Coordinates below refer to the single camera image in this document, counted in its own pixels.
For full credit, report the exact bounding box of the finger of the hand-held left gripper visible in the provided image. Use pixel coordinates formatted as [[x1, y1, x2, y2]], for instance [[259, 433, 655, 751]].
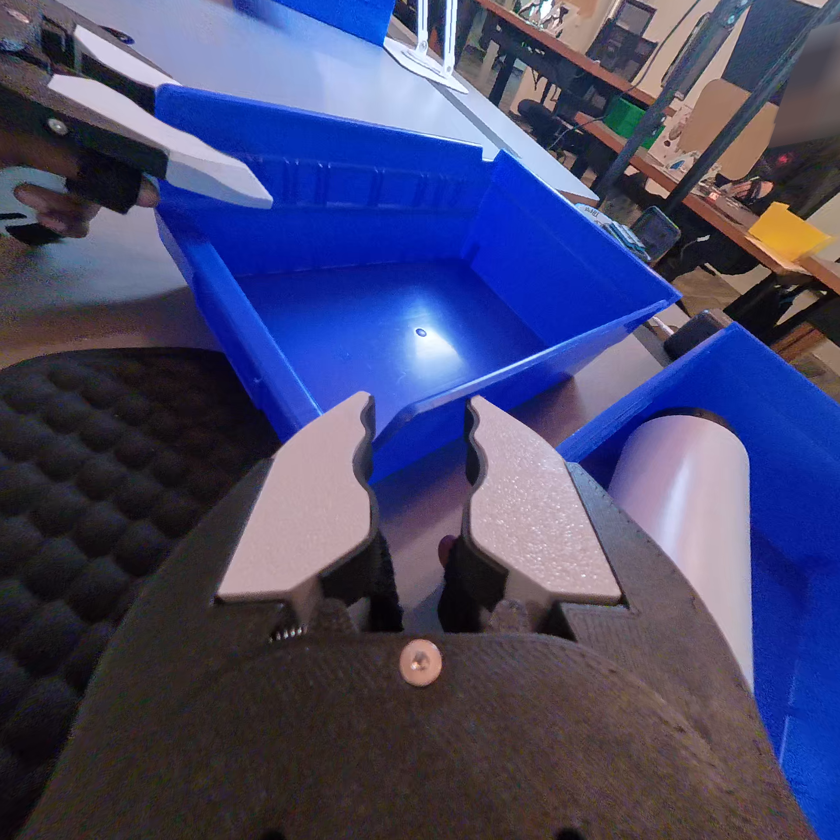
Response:
[[47, 73, 274, 211], [71, 25, 183, 89]]

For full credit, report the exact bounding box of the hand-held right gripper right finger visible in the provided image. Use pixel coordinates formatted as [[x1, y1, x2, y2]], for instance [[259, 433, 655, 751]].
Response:
[[436, 395, 623, 634]]

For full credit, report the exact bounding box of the black light stand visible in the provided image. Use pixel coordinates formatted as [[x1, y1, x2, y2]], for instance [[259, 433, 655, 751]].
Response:
[[594, 0, 756, 198]]

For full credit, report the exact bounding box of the black monitor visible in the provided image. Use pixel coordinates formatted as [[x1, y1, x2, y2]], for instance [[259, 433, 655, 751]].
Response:
[[587, 0, 659, 63]]

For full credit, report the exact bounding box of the black tripod leg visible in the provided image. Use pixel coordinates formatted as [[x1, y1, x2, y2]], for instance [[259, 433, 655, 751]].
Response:
[[663, 0, 840, 211]]

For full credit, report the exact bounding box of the blue plastic bin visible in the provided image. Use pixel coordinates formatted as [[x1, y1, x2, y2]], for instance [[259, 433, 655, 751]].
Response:
[[233, 0, 396, 47], [154, 84, 683, 487], [556, 322, 840, 840]]

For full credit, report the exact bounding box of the white board stand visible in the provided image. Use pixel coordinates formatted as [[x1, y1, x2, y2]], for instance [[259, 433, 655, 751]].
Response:
[[384, 0, 470, 95]]

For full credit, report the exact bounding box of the white plastic bottle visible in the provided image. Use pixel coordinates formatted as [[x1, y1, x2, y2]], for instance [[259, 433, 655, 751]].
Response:
[[607, 412, 756, 693]]

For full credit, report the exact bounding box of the grey charger case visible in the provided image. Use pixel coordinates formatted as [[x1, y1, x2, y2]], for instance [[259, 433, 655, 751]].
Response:
[[607, 205, 682, 262]]

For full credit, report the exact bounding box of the green plastic bin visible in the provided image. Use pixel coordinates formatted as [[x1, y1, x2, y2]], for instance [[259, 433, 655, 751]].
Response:
[[604, 97, 665, 148]]

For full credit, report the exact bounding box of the wooden top desk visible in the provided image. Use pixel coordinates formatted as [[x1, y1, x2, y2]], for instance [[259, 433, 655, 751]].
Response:
[[574, 112, 840, 329], [476, 0, 677, 116]]

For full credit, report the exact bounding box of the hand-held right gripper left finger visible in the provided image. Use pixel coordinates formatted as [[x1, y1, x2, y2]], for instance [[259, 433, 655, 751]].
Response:
[[215, 392, 404, 634]]

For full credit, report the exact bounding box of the person's left hand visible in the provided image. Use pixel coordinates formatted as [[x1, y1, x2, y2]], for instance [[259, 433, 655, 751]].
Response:
[[0, 131, 101, 238]]

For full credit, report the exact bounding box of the yellow paper sheet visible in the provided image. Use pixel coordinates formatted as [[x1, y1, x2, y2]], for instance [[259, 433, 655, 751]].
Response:
[[748, 202, 833, 262]]

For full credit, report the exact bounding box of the dark grey case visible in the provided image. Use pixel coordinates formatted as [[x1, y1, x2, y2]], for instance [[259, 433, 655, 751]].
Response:
[[663, 310, 732, 361]]

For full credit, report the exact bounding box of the black quilted pad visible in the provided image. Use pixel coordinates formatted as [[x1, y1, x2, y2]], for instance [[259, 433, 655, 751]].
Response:
[[0, 348, 283, 840]]

